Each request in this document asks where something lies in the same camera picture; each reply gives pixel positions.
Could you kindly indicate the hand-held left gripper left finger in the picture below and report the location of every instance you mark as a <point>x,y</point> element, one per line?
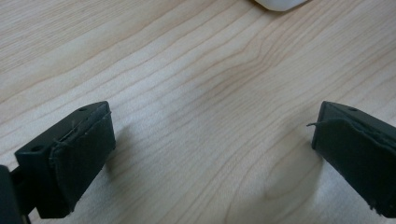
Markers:
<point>74,158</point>

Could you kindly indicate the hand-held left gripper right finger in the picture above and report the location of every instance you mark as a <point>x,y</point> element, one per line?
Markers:
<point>358,155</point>

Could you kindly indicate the white rounded object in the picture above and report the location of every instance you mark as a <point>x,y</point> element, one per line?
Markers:
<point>280,4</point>

